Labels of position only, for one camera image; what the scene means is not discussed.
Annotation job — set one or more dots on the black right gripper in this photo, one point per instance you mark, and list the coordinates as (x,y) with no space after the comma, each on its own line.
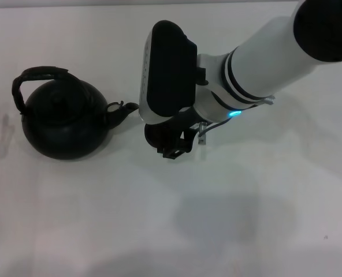
(188,119)

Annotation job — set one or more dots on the small dark round teacup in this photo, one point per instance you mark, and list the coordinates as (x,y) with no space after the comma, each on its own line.
(155,137)

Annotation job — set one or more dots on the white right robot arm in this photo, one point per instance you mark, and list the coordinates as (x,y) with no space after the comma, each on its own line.
(260,57)

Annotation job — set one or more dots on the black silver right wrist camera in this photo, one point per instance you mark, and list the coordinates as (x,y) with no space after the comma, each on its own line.
(168,72)

